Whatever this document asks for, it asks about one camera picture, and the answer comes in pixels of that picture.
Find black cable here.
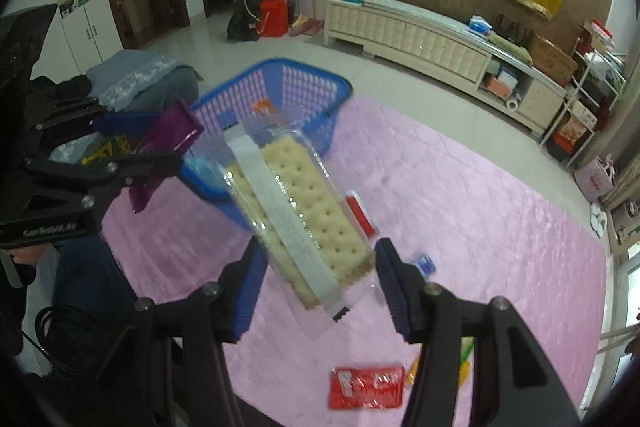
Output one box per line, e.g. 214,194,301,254
32,304,126,380

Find pink bag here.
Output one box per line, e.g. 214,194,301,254
575,155,616,202

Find red bucket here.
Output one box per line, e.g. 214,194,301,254
258,0,289,38

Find green cushion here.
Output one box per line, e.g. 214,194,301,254
487,31,533,65

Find pink quilted blanket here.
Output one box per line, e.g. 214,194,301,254
100,97,608,427

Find cream TV cabinet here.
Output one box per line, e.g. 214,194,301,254
324,0,568,138

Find white metal rack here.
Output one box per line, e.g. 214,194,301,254
542,52,626,168

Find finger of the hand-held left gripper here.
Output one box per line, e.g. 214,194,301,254
37,99,166,135
25,152,184,215

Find black bag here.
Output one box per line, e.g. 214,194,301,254
226,0,263,42

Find cracker packet green end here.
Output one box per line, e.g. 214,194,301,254
457,339,476,388

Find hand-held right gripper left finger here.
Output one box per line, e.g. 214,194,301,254
95,241,268,427

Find cardboard box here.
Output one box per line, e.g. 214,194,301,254
527,32,578,88

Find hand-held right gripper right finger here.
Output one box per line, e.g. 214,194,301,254
375,237,581,427

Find blue plastic basket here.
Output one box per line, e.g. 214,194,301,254
177,58,353,200

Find person's blue jeans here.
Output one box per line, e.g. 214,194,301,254
50,234,146,308

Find red white snack packet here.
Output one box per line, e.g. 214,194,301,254
345,191,377,238

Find dark cloth yellow print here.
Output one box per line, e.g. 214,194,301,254
82,134,131,165

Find clear cracker packet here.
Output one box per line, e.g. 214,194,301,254
222,117,381,323

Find purple snack packet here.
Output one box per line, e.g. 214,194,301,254
129,99,205,212

